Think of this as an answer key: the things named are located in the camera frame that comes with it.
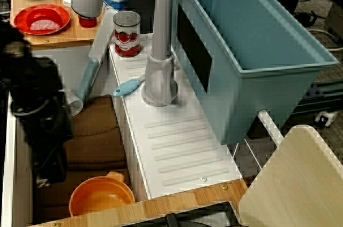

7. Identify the pink toy ham slice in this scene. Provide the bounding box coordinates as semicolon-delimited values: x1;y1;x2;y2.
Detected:
29;20;61;31

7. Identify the gray box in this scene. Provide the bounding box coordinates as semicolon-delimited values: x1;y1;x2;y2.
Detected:
325;1;343;43

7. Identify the tomato can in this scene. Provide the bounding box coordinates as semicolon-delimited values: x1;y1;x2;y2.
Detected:
112;11;142;58

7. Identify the orange plastic pot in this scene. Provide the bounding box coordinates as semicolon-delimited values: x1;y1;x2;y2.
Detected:
69;171;136;217

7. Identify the white toy sink unit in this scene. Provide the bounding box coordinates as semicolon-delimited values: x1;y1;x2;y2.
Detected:
0;33;243;227

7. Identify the blue handled dish brush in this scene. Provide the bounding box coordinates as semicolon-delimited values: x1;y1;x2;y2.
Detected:
111;75;147;98

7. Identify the black and white floor object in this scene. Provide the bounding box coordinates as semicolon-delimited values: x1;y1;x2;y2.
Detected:
315;111;339;128

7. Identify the white cable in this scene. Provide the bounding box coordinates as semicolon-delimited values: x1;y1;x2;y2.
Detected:
308;28;343;52

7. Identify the gray toy faucet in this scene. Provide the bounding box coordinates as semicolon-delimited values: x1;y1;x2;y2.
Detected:
71;0;181;108

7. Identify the white wire rack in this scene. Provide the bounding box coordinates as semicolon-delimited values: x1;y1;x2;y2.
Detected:
232;110;285;174

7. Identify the red cup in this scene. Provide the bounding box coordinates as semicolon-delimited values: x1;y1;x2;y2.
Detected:
78;15;98;28

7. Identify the red plate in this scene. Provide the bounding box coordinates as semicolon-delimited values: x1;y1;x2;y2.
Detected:
13;4;71;35

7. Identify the aluminium frame rail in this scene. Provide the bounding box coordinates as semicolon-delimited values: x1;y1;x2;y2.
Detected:
290;81;343;116

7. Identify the black stove grate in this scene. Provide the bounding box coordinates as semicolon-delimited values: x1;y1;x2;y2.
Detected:
111;201;243;227

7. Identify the light wooden board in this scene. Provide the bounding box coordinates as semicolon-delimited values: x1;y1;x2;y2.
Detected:
238;125;343;227

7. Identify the blue plastic bin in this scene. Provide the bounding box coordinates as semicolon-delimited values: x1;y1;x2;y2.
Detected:
171;0;340;146

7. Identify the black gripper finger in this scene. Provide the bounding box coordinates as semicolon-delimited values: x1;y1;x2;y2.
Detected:
34;151;68;188

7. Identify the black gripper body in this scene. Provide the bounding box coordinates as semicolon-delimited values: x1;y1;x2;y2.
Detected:
10;94;74;159

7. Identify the clear plastic cup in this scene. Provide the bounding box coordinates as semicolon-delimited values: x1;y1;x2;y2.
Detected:
64;90;84;117

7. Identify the wooden counter strip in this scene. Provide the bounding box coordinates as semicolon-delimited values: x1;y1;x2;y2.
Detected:
26;178;249;227

